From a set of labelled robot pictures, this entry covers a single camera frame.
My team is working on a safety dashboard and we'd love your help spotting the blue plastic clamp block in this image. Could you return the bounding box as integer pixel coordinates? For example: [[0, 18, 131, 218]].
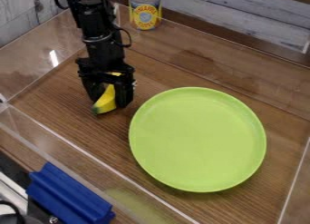
[[27, 162, 115, 224]]

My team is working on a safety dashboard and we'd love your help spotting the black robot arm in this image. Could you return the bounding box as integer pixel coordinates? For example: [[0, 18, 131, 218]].
[[55, 0, 137, 111]]

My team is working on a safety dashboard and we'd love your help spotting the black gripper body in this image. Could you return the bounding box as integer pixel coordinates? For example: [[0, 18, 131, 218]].
[[77, 58, 137, 89]]

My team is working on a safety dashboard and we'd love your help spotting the yellow toy banana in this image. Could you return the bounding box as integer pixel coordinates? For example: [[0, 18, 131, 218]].
[[93, 73, 122, 115]]

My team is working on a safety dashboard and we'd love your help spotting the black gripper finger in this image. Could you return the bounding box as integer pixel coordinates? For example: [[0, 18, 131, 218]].
[[114, 81, 135, 108], [82, 77, 106, 102]]

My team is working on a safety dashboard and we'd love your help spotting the clear acrylic triangle bracket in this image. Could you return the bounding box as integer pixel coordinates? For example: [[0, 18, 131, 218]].
[[113, 3, 122, 27]]

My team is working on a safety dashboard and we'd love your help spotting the black cable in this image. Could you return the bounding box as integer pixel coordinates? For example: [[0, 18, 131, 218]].
[[0, 200, 28, 224]]

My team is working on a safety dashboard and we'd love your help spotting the yellow labelled tin can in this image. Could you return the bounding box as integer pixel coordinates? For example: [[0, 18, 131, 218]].
[[129, 0, 162, 31]]

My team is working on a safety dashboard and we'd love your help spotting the clear acrylic front wall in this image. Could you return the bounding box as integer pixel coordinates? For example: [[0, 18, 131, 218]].
[[0, 94, 200, 224]]

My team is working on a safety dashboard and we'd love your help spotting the green round plate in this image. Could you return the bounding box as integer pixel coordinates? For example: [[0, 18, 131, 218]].
[[129, 87, 266, 192]]

